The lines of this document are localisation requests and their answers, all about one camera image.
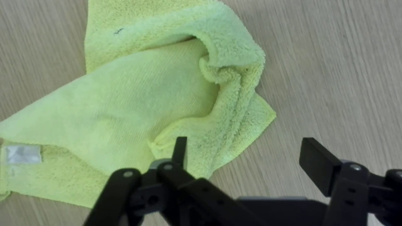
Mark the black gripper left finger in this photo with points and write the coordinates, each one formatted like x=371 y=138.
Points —
x=180 y=196

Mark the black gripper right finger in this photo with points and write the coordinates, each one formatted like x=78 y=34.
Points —
x=356 y=192

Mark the yellow towel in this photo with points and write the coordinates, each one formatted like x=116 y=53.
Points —
x=126 y=104

